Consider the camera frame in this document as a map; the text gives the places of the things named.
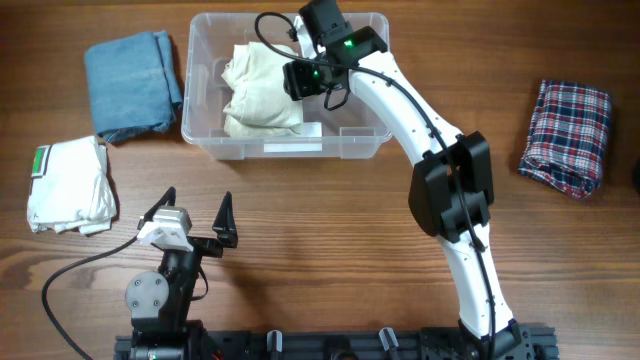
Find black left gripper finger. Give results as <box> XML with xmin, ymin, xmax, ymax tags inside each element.
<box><xmin>212</xmin><ymin>191</ymin><xmax>238</xmax><ymax>248</ymax></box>
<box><xmin>137</xmin><ymin>186</ymin><xmax>176</xmax><ymax>230</ymax></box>

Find cream cloth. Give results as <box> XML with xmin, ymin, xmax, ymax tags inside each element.
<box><xmin>222</xmin><ymin>42</ymin><xmax>303</xmax><ymax>137</ymax></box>

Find plaid shirt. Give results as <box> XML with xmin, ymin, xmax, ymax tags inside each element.
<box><xmin>518</xmin><ymin>80</ymin><xmax>612</xmax><ymax>199</ymax></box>

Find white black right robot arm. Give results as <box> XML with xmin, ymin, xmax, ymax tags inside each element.
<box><xmin>283</xmin><ymin>1</ymin><xmax>520</xmax><ymax>359</ymax></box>

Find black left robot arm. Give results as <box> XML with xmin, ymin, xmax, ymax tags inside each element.
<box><xmin>114</xmin><ymin>187</ymin><xmax>238</xmax><ymax>360</ymax></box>

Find clear plastic storage container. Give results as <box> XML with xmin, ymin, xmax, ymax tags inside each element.
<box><xmin>181</xmin><ymin>13</ymin><xmax>392</xmax><ymax>160</ymax></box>

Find white label on container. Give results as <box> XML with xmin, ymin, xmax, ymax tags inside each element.
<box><xmin>264</xmin><ymin>122</ymin><xmax>323</xmax><ymax>155</ymax></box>

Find folded white t-shirt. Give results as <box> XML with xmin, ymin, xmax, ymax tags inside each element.
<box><xmin>27</xmin><ymin>135</ymin><xmax>117</xmax><ymax>236</ymax></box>

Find folded blue denim jeans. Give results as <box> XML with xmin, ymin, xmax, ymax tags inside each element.
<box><xmin>84</xmin><ymin>31</ymin><xmax>183</xmax><ymax>144</ymax></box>

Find black left camera cable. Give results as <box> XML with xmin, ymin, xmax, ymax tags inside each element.
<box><xmin>40</xmin><ymin>234</ymin><xmax>141</xmax><ymax>360</ymax></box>

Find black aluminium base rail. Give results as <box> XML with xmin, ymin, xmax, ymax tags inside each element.
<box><xmin>113</xmin><ymin>323</ymin><xmax>559</xmax><ymax>360</ymax></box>

